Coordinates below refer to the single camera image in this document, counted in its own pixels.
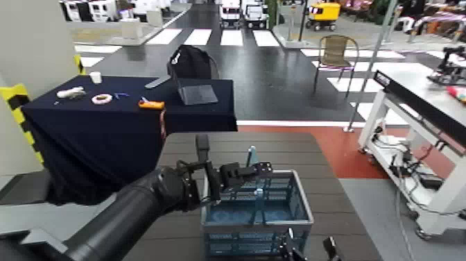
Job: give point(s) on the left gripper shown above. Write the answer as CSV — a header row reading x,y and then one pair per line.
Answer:
x,y
204,182

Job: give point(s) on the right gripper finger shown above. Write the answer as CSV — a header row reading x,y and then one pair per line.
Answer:
x,y
293,249
333,251

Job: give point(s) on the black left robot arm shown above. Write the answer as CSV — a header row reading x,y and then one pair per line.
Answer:
x,y
127,215

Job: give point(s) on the orange hand tool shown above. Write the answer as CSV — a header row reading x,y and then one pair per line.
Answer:
x,y
151,105

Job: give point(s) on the black backpack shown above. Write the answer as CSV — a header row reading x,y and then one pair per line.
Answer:
x,y
191,62

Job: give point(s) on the grey flat slab device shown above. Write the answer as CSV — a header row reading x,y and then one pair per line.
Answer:
x,y
157,82

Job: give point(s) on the black power box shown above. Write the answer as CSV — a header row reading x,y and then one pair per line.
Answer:
x,y
431,181

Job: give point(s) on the blue pen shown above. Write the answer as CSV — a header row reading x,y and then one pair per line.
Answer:
x,y
121,95

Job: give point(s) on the navy blue tablecloth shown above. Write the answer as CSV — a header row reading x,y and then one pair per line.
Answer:
x,y
91,145

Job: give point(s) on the white tape roll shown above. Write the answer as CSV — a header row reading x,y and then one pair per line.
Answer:
x,y
98,100

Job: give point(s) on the white delivery vehicle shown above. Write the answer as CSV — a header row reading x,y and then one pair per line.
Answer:
x,y
230,12
256,14

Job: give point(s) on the tall green plant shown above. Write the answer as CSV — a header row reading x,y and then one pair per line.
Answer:
x,y
271,12

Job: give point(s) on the white paper cup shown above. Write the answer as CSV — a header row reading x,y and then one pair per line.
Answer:
x,y
95,77

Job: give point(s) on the black signpost pole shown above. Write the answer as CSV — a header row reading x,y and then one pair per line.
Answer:
x,y
303,20

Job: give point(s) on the white concrete block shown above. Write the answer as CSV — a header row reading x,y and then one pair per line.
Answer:
x,y
131,28
154,17

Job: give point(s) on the grey metal sign pole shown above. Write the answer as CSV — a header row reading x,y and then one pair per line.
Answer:
x,y
370,67

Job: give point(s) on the crumpled white cloth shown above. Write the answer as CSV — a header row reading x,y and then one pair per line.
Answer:
x,y
71,93

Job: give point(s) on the yellow delivery vehicle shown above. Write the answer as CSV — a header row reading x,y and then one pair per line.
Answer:
x,y
323,12

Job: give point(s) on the yellow black corner guard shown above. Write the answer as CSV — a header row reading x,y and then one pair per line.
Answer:
x,y
79,63
18,109

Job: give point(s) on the white workbench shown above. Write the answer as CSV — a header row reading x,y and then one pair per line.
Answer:
x,y
411,85

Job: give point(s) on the white kiosk machine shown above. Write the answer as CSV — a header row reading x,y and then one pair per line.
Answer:
x,y
73,10
101,10

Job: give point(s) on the red pink object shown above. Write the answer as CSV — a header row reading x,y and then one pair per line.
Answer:
x,y
458,94

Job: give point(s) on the green bush row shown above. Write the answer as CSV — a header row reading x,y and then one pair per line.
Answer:
x,y
378,6

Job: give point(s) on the purple cloth stall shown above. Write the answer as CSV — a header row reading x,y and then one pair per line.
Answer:
x,y
440,18

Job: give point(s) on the wicker metal frame chair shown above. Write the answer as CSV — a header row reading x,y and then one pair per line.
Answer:
x,y
335,51

